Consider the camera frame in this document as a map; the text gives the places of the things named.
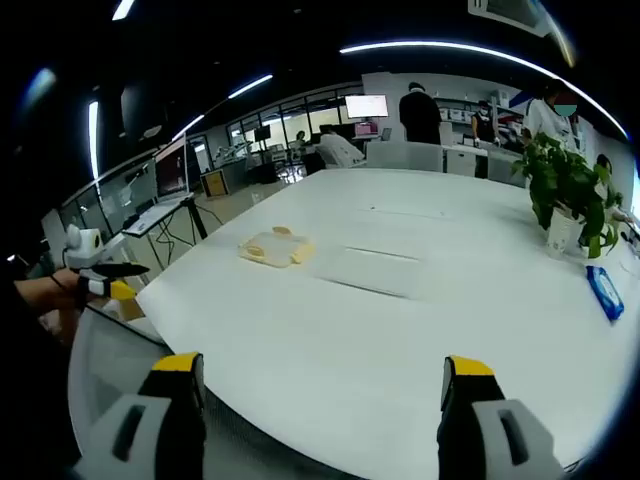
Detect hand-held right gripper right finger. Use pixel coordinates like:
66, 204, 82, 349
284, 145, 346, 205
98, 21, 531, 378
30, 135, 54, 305
437, 354, 566, 480

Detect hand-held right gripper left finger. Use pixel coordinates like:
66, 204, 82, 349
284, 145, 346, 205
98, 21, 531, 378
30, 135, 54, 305
74, 352, 207, 480

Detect person's left hand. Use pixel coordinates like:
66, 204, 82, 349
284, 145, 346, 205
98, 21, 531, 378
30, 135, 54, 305
14, 270, 90, 347

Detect grey mesh office chair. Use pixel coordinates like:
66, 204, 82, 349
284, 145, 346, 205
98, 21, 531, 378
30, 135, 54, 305
67, 303, 281, 480

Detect black tripod stand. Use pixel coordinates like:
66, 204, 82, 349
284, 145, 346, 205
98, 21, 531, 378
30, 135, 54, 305
147, 197, 210, 266

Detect open laptop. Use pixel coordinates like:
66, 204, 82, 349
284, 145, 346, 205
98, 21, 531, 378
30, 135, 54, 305
122, 132, 195, 237

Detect yellow cabinet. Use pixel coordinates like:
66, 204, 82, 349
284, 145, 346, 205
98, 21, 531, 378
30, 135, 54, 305
200, 169, 232, 199

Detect clear plastic container yellow clips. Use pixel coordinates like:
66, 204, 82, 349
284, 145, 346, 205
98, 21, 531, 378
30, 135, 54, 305
238, 226, 317, 269

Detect blue wet wipes packet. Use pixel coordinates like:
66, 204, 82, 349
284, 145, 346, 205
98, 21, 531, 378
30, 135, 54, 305
585, 264, 626, 323

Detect white plant pot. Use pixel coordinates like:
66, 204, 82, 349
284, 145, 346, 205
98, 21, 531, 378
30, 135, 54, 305
544, 207, 584, 262

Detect table socket strip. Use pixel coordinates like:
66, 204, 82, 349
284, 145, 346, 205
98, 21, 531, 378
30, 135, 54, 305
353, 203, 447, 222

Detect green potted plant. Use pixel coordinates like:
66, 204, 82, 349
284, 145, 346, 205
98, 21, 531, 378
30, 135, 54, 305
509, 132, 624, 259

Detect curved ceiling light strip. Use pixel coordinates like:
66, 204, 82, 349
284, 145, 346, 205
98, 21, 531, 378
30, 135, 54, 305
339, 41, 629, 142

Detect table cable flap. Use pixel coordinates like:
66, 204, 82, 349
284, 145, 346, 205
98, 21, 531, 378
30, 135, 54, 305
310, 244, 427, 302

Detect wall monitor screen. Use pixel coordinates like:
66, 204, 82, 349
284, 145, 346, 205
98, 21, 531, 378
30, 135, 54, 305
344, 93, 390, 121

